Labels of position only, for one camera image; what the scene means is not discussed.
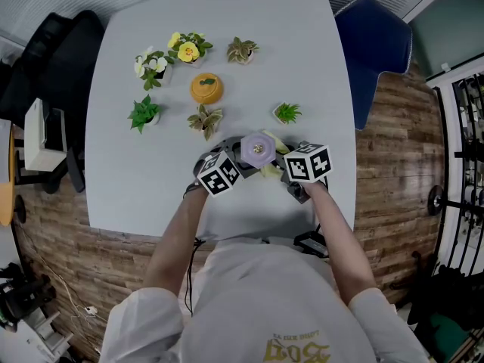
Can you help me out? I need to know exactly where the white shelf unit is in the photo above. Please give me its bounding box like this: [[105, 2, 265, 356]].
[[14, 308, 75, 363]]

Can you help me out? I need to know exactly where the person's right forearm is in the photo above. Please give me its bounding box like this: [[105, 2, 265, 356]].
[[302, 181, 379, 309]]

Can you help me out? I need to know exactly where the yellow flower potted plant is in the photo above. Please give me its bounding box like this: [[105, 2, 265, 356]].
[[167, 31, 214, 67]]

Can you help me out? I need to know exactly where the black bag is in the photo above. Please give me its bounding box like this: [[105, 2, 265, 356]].
[[406, 251, 484, 332]]

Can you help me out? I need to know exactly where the white printer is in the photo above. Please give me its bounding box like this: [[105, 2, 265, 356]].
[[23, 97, 69, 173]]

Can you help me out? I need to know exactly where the large-leaved variegated potted plant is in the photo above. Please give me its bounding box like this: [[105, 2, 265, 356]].
[[187, 103, 224, 141]]

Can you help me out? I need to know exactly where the black cable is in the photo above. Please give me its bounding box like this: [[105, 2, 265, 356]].
[[182, 181, 207, 317]]

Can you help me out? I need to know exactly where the yellow knitted cloth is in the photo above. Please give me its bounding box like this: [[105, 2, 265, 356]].
[[259, 129, 290, 179]]

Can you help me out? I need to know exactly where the green round bin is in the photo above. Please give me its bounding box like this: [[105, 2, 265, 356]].
[[427, 312, 473, 351]]

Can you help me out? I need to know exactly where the person's white shirt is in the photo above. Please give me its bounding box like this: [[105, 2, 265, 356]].
[[98, 238, 432, 363]]

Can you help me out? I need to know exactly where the frosted glass door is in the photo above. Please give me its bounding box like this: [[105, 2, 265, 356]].
[[410, 0, 484, 79]]

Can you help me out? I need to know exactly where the small variegated potted plant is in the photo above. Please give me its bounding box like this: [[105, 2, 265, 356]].
[[226, 36, 260, 66]]

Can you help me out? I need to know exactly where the white flower potted plant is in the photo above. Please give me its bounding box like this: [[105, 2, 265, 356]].
[[134, 45, 175, 92]]

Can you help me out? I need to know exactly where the black office chair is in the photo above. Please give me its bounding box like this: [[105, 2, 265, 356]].
[[0, 57, 27, 120], [22, 9, 107, 194]]

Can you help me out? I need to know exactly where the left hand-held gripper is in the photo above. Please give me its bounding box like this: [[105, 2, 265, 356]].
[[194, 136, 262, 198]]

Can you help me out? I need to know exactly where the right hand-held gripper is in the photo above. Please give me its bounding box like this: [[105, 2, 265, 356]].
[[279, 140, 334, 206]]

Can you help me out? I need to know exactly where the green leafy potted plant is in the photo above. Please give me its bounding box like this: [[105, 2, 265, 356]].
[[127, 94, 163, 135]]

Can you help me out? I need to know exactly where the yellow round table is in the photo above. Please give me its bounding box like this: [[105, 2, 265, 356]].
[[0, 126, 17, 227]]

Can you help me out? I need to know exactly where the black metal railing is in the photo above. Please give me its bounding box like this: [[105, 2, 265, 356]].
[[430, 72, 484, 278]]

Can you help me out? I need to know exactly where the spiky green potted plant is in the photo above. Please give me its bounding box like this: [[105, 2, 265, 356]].
[[272, 101, 303, 126]]

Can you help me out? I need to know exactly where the blue chair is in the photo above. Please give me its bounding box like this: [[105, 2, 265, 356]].
[[334, 0, 414, 132]]

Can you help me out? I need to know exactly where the person's left forearm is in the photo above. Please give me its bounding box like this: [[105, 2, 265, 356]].
[[143, 189, 209, 298]]

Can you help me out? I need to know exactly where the orange pumpkin-shaped jar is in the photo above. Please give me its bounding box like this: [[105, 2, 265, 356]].
[[189, 72, 225, 105]]

